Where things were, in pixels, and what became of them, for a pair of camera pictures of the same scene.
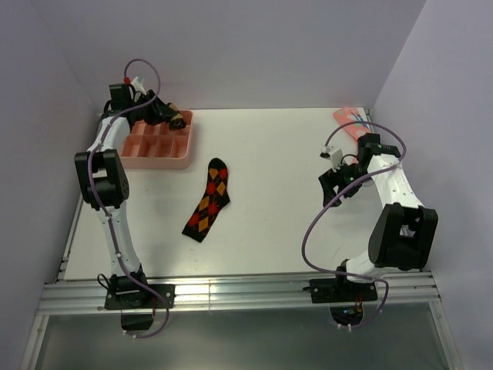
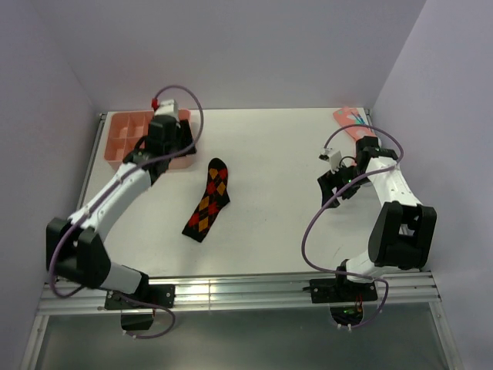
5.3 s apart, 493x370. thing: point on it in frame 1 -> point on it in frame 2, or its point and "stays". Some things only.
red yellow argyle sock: x=214 y=200 stays
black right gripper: x=329 y=180 stays
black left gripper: x=161 y=112 -> x=182 y=131
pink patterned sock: x=348 y=114 stays
